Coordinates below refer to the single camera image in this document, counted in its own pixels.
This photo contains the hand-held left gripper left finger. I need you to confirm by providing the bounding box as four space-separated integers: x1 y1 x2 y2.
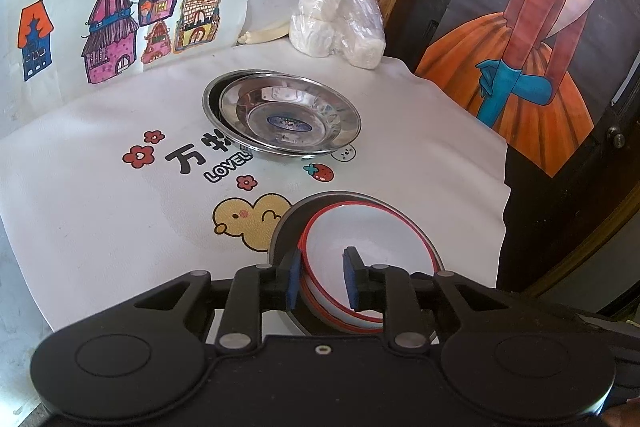
135 251 303 353

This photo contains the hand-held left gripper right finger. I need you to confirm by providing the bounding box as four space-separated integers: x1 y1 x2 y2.
343 246 509 353

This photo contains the white bowl with red rim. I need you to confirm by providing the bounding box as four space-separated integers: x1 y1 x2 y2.
301 202 437 324
299 247 385 334

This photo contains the steel plate with blue label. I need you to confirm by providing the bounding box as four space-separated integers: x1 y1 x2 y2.
218 74 363 156

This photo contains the plain steel plate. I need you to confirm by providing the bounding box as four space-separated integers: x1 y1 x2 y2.
202 69 291 158

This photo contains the printed white mat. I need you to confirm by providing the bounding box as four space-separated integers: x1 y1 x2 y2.
0 41 512 345

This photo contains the plastic bag of white rolls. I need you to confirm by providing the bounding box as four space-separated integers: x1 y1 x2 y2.
289 0 387 70

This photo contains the painting of orange dress figure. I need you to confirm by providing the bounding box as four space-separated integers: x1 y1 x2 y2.
414 0 640 178

